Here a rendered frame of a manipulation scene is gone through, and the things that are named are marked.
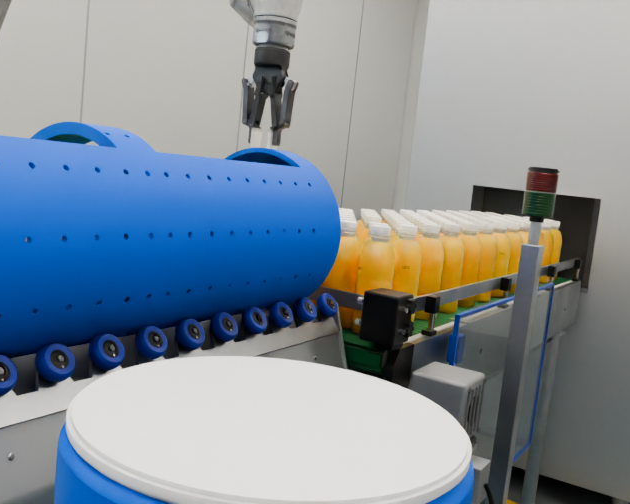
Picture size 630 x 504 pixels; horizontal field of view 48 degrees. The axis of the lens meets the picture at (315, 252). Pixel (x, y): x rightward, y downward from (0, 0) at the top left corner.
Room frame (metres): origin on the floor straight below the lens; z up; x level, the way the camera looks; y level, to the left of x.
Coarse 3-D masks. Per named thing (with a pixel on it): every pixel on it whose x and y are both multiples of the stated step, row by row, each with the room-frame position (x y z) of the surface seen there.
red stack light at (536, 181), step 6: (528, 174) 1.48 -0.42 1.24; (534, 174) 1.46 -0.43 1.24; (540, 174) 1.45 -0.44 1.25; (546, 174) 1.45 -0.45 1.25; (552, 174) 1.45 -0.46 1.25; (558, 174) 1.47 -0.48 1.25; (528, 180) 1.47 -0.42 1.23; (534, 180) 1.46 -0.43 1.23; (540, 180) 1.45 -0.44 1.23; (546, 180) 1.45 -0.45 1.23; (552, 180) 1.45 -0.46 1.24; (558, 180) 1.47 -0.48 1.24; (528, 186) 1.47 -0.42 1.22; (534, 186) 1.46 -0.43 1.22; (540, 186) 1.45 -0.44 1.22; (546, 186) 1.45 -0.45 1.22; (552, 186) 1.45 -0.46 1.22; (546, 192) 1.45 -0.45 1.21; (552, 192) 1.45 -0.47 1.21
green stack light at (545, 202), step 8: (528, 192) 1.47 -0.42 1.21; (536, 192) 1.45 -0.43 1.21; (528, 200) 1.47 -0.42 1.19; (536, 200) 1.45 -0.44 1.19; (544, 200) 1.45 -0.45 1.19; (552, 200) 1.46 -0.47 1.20; (528, 208) 1.46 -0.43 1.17; (536, 208) 1.45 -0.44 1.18; (544, 208) 1.45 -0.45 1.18; (552, 208) 1.46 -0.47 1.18; (544, 216) 1.45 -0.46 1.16; (552, 216) 1.46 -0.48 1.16
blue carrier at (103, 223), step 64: (64, 128) 0.91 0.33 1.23; (0, 192) 0.68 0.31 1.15; (64, 192) 0.74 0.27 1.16; (128, 192) 0.82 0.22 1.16; (192, 192) 0.92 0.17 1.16; (256, 192) 1.04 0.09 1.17; (320, 192) 1.20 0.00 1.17; (0, 256) 0.67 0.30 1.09; (64, 256) 0.73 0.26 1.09; (128, 256) 0.81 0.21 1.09; (192, 256) 0.90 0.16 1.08; (256, 256) 1.02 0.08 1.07; (320, 256) 1.18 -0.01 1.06; (0, 320) 0.69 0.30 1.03; (64, 320) 0.76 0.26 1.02; (128, 320) 0.86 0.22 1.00
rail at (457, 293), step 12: (552, 264) 2.33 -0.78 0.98; (564, 264) 2.47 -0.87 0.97; (504, 276) 1.87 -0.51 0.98; (516, 276) 1.96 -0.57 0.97; (540, 276) 2.20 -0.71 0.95; (456, 288) 1.56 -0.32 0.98; (468, 288) 1.63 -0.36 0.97; (480, 288) 1.70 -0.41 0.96; (492, 288) 1.79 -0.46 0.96; (420, 300) 1.39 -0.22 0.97; (444, 300) 1.50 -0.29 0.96; (456, 300) 1.57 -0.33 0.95
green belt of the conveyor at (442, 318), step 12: (492, 300) 1.95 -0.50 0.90; (456, 312) 1.70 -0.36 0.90; (420, 324) 1.51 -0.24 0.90; (348, 336) 1.34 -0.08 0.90; (348, 348) 1.31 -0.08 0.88; (372, 348) 1.29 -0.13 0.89; (348, 360) 1.32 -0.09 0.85; (360, 360) 1.30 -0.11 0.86; (372, 360) 1.29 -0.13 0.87; (372, 372) 1.31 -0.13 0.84; (384, 372) 1.30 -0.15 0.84
